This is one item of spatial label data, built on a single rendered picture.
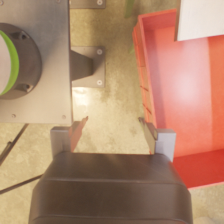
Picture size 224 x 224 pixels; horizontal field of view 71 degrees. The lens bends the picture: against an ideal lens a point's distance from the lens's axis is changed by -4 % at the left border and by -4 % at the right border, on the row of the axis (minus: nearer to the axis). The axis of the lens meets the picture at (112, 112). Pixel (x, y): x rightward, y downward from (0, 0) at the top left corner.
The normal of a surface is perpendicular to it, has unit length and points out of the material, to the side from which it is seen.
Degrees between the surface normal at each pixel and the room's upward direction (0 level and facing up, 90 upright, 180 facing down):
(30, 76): 70
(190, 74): 0
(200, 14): 30
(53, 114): 0
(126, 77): 0
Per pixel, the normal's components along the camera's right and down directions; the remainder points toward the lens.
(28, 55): 0.94, -0.08
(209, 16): 0.07, 0.69
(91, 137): -0.01, 0.25
